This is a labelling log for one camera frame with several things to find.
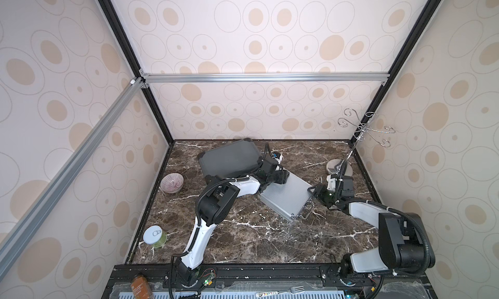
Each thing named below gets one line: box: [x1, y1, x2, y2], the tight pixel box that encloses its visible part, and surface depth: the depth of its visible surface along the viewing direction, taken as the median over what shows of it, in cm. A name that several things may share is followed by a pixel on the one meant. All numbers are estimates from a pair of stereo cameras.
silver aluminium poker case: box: [259, 172, 314, 221], surface depth 93 cm
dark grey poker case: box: [197, 137, 264, 177], surface depth 102 cm
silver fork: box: [255, 285, 305, 298], surface depth 71 cm
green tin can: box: [142, 224, 168, 249], surface depth 81 cm
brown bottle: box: [130, 274, 154, 299], surface depth 70 cm
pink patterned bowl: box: [160, 172, 185, 194], surface depth 99 cm
